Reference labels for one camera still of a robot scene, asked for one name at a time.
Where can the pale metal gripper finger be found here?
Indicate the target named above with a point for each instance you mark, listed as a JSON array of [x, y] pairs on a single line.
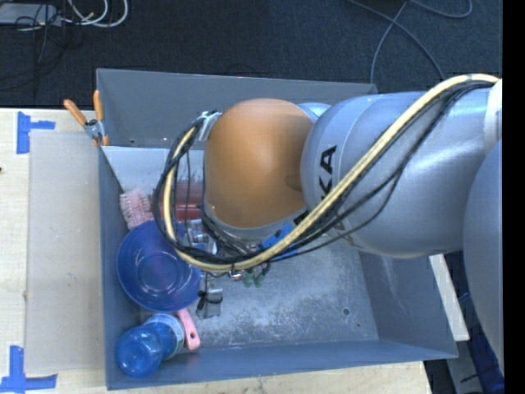
[[215, 306], [204, 291]]

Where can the pale flat board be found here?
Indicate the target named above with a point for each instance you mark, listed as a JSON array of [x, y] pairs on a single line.
[[61, 240]]

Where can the blue plastic bowl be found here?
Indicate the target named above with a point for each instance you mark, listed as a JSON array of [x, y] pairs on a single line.
[[152, 269]]

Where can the blue plastic bottle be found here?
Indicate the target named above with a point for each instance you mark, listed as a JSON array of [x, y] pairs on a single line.
[[141, 349]]

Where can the grey metal bin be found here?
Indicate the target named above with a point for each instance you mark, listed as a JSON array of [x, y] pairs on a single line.
[[295, 314]]

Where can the blue rectangular object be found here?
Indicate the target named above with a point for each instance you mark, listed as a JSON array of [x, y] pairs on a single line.
[[271, 242]]

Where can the red-brown flat block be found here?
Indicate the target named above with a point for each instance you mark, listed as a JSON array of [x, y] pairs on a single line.
[[189, 212]]

